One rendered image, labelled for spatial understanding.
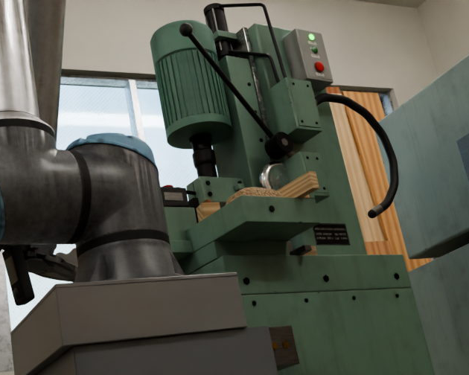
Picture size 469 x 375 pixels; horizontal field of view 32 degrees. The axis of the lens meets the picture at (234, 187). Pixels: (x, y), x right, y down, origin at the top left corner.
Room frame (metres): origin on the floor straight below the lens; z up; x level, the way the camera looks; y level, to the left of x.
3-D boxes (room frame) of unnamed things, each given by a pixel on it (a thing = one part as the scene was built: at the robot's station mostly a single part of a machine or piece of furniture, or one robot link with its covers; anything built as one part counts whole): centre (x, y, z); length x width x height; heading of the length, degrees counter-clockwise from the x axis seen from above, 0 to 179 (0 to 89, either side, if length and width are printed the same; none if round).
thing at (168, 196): (1.87, 0.20, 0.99); 0.13 x 0.11 x 0.06; 39
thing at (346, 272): (2.09, -0.03, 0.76); 0.57 x 0.45 x 0.09; 129
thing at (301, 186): (1.98, 0.03, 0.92); 0.67 x 0.02 x 0.04; 39
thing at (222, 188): (2.02, 0.05, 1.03); 0.14 x 0.07 x 0.09; 129
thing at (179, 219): (1.87, 0.20, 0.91); 0.15 x 0.14 x 0.09; 39
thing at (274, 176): (2.00, -0.12, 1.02); 0.12 x 0.03 x 0.12; 129
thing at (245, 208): (1.93, 0.13, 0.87); 0.61 x 0.30 x 0.06; 39
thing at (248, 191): (1.75, -0.04, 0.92); 0.14 x 0.09 x 0.04; 129
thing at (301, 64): (2.10, -0.28, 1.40); 0.10 x 0.06 x 0.16; 129
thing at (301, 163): (2.01, -0.18, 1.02); 0.09 x 0.07 x 0.12; 39
